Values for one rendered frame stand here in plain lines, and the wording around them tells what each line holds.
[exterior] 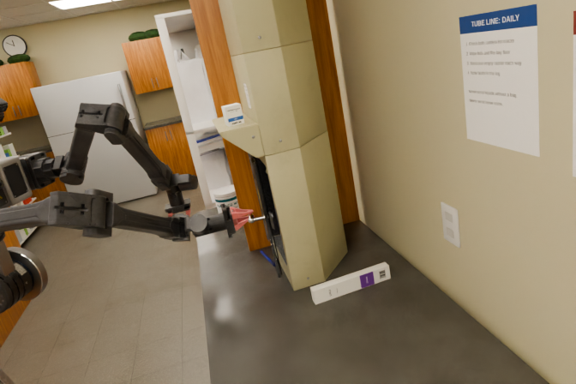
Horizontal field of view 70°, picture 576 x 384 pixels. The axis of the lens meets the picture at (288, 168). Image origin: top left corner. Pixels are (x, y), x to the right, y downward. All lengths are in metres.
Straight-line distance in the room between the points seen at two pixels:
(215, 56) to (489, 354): 1.23
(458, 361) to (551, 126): 0.58
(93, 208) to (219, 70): 0.73
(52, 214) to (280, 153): 0.62
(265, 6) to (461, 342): 1.01
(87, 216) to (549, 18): 1.00
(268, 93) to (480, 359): 0.86
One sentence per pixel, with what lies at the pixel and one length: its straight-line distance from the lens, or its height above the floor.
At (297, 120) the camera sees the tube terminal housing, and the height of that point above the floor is 1.49.
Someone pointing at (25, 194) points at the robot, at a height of 1.39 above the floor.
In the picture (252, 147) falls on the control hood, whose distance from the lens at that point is 1.23.
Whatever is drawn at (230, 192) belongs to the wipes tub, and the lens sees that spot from 2.03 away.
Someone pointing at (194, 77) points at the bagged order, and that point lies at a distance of 2.59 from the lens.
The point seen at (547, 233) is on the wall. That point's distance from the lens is 0.97.
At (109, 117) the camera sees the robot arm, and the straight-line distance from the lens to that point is 1.34.
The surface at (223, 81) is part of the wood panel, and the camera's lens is 1.57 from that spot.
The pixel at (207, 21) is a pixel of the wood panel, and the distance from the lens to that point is 1.57.
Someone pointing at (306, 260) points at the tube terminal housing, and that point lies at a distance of 1.39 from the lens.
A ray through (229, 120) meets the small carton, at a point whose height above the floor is 1.53.
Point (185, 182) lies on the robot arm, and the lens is 1.64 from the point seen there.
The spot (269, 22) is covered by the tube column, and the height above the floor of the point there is 1.78.
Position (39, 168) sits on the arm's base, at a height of 1.46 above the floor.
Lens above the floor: 1.71
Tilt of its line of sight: 16 degrees down
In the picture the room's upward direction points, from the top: 11 degrees counter-clockwise
